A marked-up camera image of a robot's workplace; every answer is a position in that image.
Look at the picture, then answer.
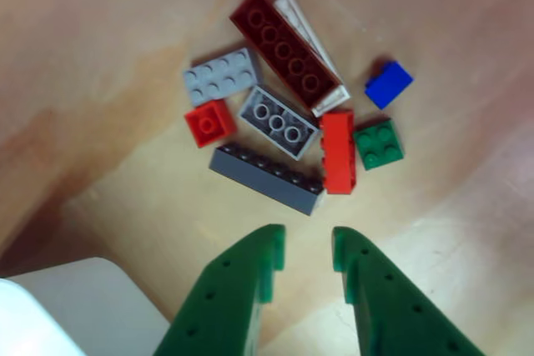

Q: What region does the green two-by-two brick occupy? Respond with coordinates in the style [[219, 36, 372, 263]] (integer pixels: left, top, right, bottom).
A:
[[352, 118, 406, 172]]

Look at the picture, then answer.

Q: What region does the red two-by-two brick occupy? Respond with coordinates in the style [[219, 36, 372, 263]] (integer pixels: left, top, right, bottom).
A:
[[184, 99, 238, 148]]

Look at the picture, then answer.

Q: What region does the blue two-by-two brick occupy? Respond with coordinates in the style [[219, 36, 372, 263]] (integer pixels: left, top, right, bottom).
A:
[[364, 59, 415, 110]]

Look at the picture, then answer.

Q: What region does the red narrow lego brick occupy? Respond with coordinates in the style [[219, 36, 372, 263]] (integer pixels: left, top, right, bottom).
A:
[[319, 108, 358, 195]]

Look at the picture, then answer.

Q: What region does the white long lego brick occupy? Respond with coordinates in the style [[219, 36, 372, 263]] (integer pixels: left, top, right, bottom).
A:
[[273, 0, 350, 118]]

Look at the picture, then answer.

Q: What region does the brown long lego brick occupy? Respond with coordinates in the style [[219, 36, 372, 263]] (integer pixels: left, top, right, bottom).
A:
[[229, 0, 347, 109]]

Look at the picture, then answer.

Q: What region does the dark grey long brick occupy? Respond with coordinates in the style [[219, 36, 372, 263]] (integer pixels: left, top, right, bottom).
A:
[[208, 142, 325, 218]]

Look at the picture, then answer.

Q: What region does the white plastic bin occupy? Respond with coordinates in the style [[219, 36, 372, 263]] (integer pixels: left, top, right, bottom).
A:
[[0, 256, 172, 356]]

